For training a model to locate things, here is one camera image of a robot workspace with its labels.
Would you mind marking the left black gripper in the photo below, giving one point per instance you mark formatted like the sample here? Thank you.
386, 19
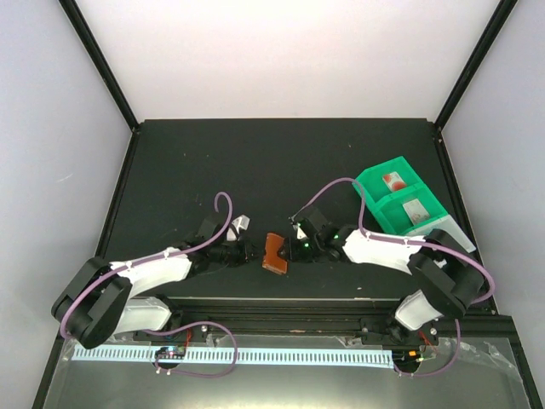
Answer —
245, 256

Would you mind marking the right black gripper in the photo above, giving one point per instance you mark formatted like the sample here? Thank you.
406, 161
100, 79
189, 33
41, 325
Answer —
292, 254

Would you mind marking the brown leather card holder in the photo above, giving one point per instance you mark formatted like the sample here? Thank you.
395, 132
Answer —
271, 261

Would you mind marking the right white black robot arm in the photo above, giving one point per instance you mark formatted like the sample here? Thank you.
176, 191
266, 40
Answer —
447, 278

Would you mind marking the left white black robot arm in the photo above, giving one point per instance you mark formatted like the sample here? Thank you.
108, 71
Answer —
109, 298

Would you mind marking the red white card in bin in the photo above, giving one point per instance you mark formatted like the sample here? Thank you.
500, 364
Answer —
394, 182

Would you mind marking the white card in middle bin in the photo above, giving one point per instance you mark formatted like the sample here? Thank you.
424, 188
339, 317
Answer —
416, 212

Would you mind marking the green plastic bin far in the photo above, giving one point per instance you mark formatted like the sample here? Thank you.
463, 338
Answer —
380, 180

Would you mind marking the green plastic bin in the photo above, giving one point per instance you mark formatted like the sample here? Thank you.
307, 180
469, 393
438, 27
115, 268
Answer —
380, 180
390, 214

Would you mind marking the left circuit board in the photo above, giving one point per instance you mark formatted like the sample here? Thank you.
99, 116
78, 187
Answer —
170, 353

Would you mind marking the circuit board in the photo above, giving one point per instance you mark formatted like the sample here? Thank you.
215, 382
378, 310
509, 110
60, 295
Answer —
170, 353
410, 356

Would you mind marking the green plastic bin middle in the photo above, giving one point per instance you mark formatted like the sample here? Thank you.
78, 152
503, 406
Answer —
390, 214

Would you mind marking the right circuit board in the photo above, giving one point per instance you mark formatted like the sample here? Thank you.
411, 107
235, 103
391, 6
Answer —
410, 356

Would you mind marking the clear plastic bin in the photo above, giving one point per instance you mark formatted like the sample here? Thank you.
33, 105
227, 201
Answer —
447, 224

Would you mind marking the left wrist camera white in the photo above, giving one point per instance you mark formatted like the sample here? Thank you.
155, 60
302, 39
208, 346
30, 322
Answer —
236, 227

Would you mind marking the black aluminium rail base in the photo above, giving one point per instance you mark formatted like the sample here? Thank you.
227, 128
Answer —
371, 321

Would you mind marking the white slotted cable duct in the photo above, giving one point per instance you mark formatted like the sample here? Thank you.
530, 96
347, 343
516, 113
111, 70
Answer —
240, 356

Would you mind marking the left black frame post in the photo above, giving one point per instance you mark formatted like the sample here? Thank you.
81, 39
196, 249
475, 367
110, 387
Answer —
94, 51

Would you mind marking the black frame post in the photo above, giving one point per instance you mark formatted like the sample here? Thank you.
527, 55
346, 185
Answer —
94, 51
487, 38

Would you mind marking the right black frame post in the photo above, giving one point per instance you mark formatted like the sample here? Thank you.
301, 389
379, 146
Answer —
487, 38

